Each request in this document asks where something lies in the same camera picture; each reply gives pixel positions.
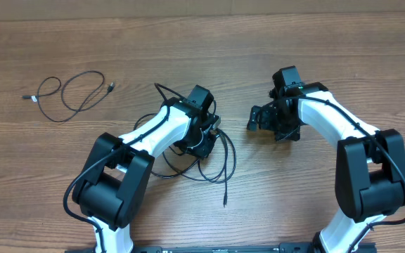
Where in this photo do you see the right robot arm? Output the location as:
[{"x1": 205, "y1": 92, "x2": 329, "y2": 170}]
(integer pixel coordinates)
[{"x1": 247, "y1": 66, "x2": 405, "y2": 252}]

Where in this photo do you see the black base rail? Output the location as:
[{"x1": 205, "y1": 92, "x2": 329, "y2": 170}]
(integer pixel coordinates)
[{"x1": 65, "y1": 241, "x2": 378, "y2": 253}]

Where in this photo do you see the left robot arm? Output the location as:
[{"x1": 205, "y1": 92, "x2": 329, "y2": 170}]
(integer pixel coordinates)
[{"x1": 63, "y1": 85, "x2": 220, "y2": 252}]

